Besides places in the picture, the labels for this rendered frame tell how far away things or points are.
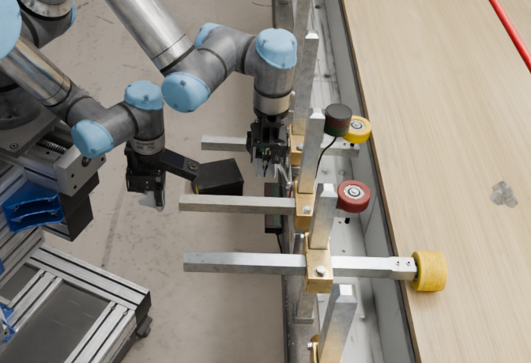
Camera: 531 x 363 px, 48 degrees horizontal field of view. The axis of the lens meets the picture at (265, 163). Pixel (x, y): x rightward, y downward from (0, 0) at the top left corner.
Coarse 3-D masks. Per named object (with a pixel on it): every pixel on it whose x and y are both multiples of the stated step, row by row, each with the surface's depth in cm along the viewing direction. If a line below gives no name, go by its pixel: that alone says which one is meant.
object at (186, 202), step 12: (180, 204) 142; (192, 204) 142; (204, 204) 142; (216, 204) 142; (228, 204) 142; (240, 204) 142; (252, 204) 142; (264, 204) 143; (276, 204) 143; (288, 204) 143; (336, 216) 145; (348, 216) 145
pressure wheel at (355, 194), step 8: (344, 184) 143; (352, 184) 143; (360, 184) 143; (344, 192) 141; (352, 192) 141; (360, 192) 141; (368, 192) 141; (344, 200) 139; (352, 200) 139; (360, 200) 139; (368, 200) 140; (344, 208) 140; (352, 208) 139; (360, 208) 140
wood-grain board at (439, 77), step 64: (384, 0) 213; (448, 0) 216; (512, 0) 220; (384, 64) 183; (448, 64) 185; (512, 64) 188; (384, 128) 160; (448, 128) 162; (512, 128) 164; (384, 192) 143; (448, 192) 144; (448, 256) 130; (512, 256) 131; (448, 320) 118; (512, 320) 119
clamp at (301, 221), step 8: (296, 184) 147; (296, 192) 145; (296, 200) 143; (304, 200) 143; (312, 200) 143; (296, 208) 141; (312, 208) 141; (296, 216) 140; (304, 216) 140; (296, 224) 141; (304, 224) 142
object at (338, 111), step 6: (330, 108) 130; (336, 108) 130; (342, 108) 130; (348, 108) 130; (330, 114) 129; (336, 114) 129; (342, 114) 129; (348, 114) 129; (324, 132) 132; (336, 138) 135; (330, 144) 136; (324, 150) 138; (318, 162) 140
